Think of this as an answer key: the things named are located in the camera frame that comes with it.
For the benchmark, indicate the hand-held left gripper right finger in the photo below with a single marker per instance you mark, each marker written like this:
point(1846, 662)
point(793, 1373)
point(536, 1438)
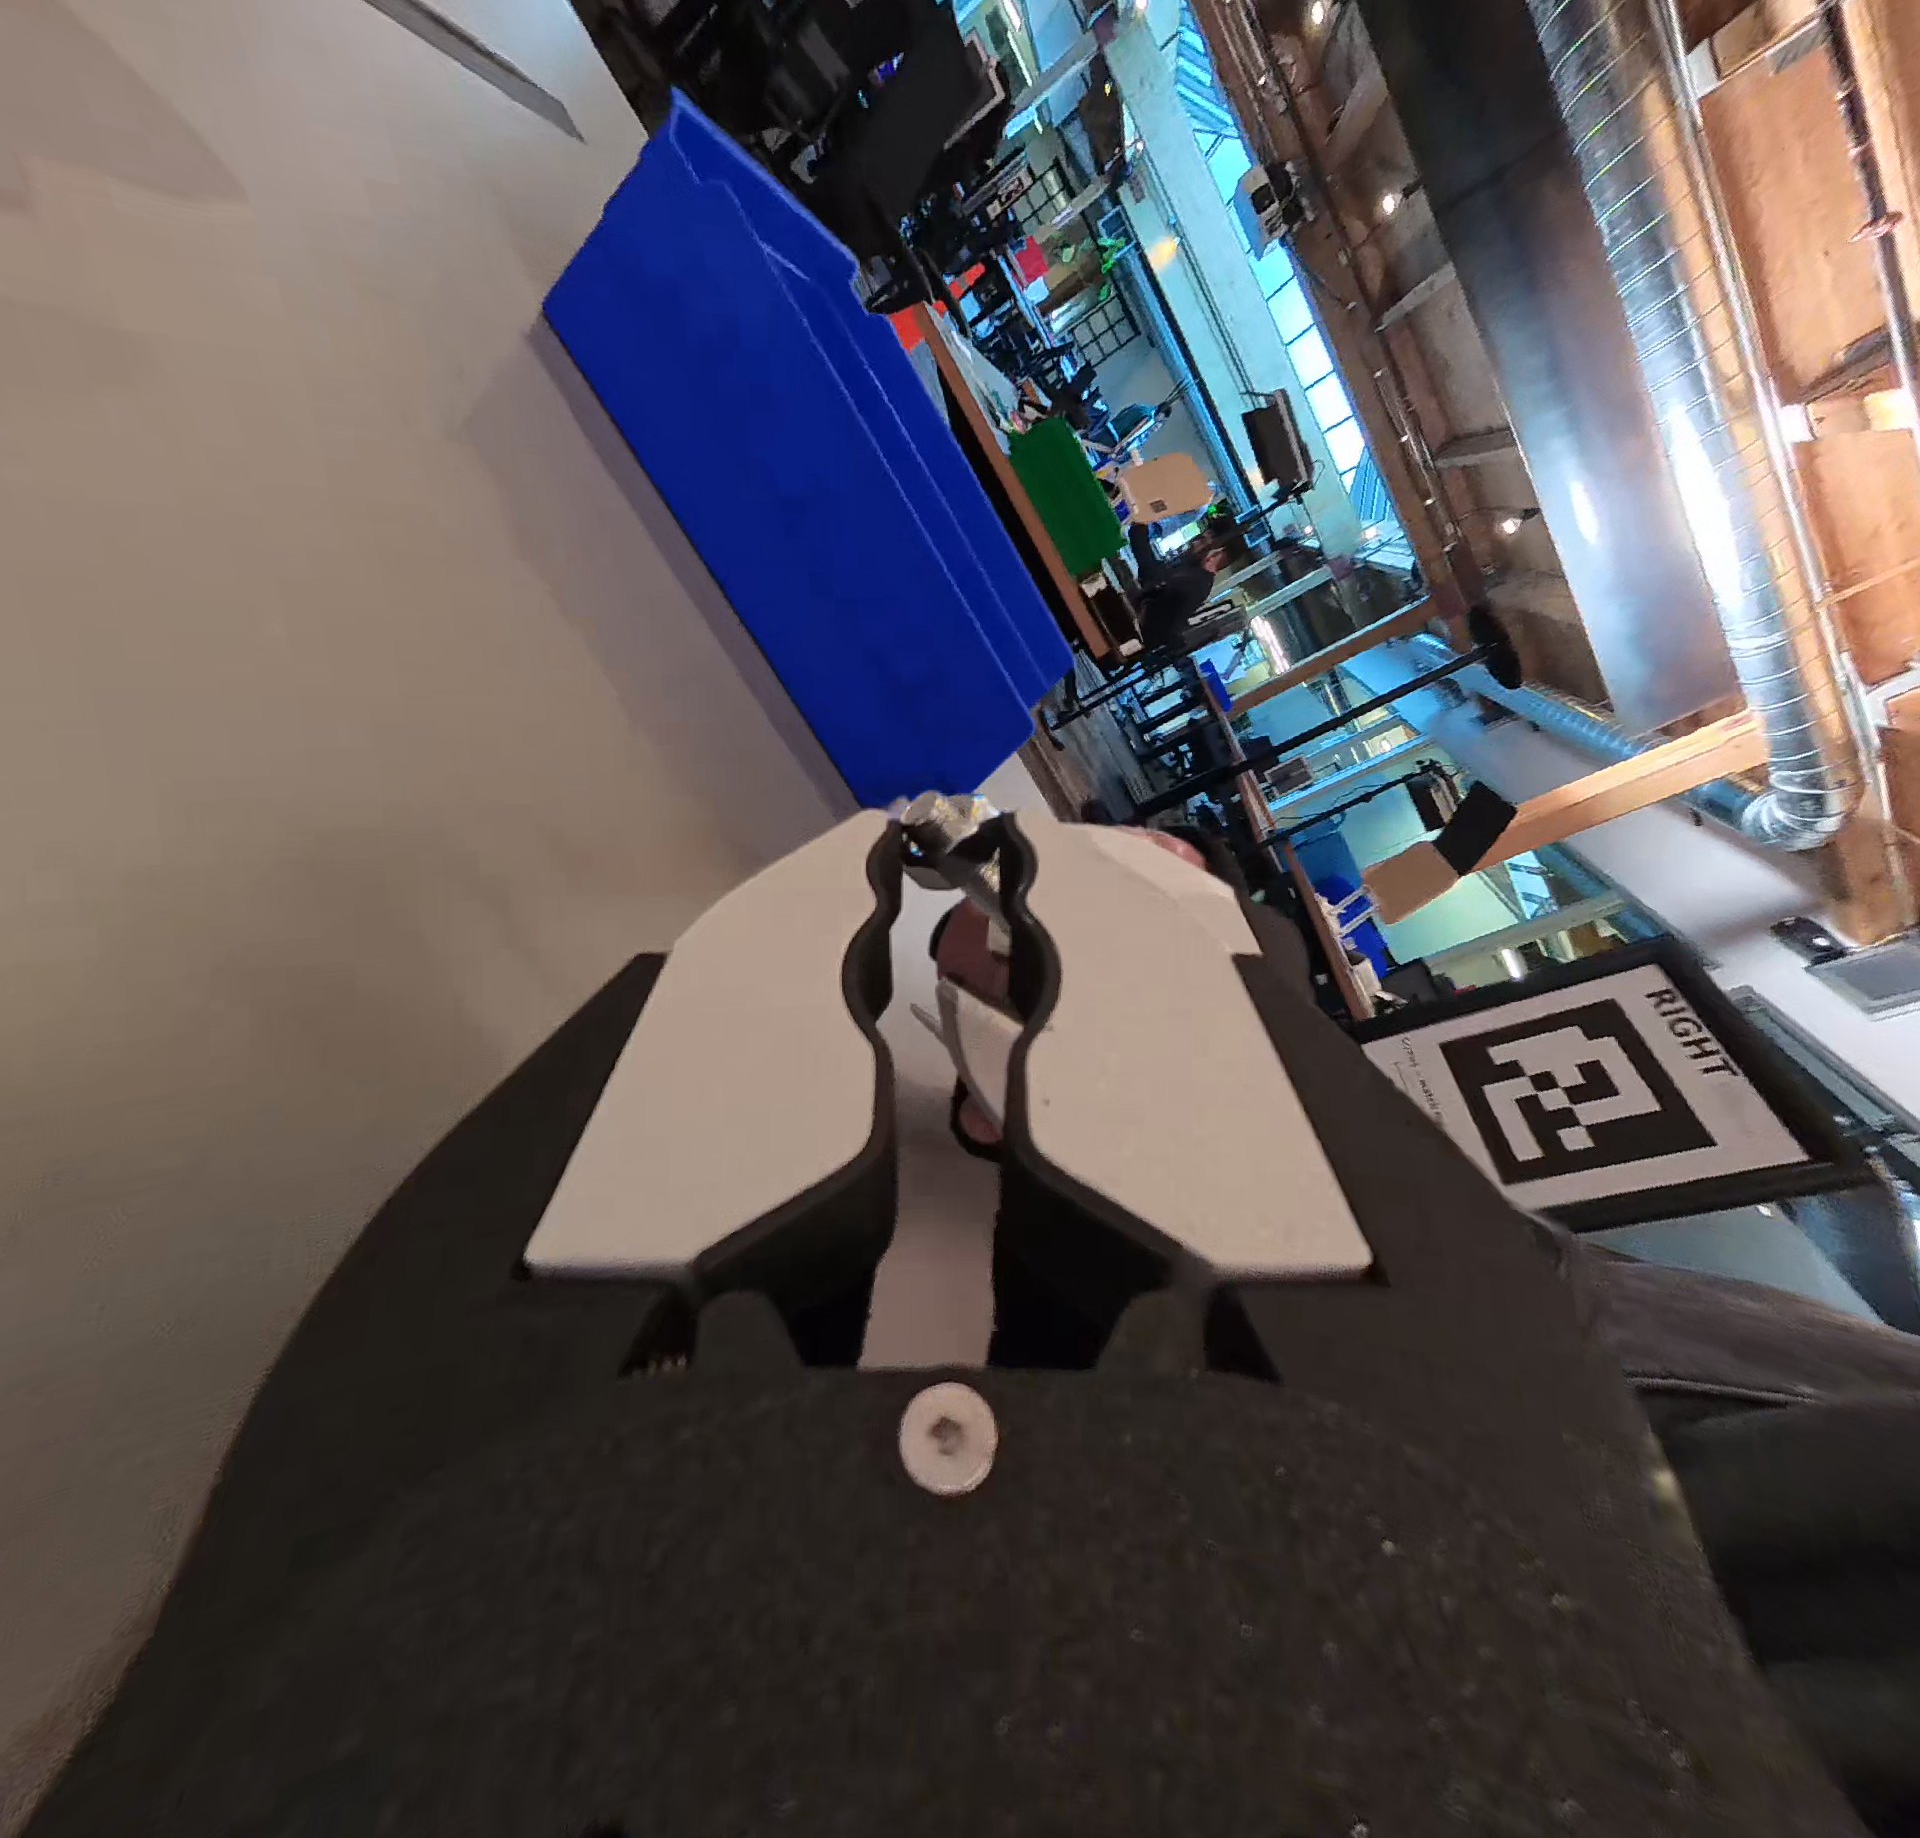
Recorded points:
point(1186, 1103)

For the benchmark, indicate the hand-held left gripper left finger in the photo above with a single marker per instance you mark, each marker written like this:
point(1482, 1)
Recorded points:
point(720, 1103)

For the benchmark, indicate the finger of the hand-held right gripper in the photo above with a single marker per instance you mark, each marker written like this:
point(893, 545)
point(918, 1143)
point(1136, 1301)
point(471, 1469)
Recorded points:
point(1201, 905)
point(982, 1044)

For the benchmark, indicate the thick silver bolt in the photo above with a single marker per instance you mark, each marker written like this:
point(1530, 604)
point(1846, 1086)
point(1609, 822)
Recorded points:
point(948, 856)

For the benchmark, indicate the blue plastic bin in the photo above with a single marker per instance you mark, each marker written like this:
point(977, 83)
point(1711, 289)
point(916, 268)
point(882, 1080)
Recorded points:
point(781, 488)

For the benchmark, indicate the grey desk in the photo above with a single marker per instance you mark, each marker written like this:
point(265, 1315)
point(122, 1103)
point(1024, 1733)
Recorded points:
point(301, 668)

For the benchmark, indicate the person's right hand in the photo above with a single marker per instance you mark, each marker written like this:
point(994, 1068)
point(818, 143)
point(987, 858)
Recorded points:
point(967, 953)

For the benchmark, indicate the brown wooden table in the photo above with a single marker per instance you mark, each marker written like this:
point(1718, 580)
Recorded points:
point(982, 398)
point(1305, 879)

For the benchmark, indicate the tan board stand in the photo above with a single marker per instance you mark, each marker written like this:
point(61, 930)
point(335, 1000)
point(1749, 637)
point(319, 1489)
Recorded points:
point(1162, 484)
point(1411, 879)

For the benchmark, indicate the thin wooden pillar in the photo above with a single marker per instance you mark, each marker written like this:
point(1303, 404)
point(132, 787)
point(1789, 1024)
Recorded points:
point(1335, 653)

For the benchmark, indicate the black disc floor lamp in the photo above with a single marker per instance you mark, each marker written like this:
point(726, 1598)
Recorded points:
point(1495, 650)

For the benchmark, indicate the black framed marker sign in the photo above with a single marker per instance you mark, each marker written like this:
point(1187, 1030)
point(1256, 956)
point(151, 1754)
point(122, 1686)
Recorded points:
point(1575, 1089)

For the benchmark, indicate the thick wooden pillar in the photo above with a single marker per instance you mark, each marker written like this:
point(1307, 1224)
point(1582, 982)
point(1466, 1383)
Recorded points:
point(1636, 780)

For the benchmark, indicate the green crate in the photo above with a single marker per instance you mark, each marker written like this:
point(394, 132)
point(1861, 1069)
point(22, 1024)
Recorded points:
point(1066, 496)

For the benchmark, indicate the black studio light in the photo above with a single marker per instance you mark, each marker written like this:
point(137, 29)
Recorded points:
point(1278, 444)

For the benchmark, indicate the orange traffic cone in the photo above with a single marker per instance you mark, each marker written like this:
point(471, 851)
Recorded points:
point(910, 327)

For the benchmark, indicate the grey wall air vent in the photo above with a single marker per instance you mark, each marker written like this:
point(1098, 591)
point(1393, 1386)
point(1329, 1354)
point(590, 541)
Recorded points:
point(1867, 984)

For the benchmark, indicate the smooth metal air duct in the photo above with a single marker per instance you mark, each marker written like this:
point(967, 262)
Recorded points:
point(1545, 369)

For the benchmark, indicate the silver spiral air duct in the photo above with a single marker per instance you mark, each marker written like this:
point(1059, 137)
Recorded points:
point(1695, 414)

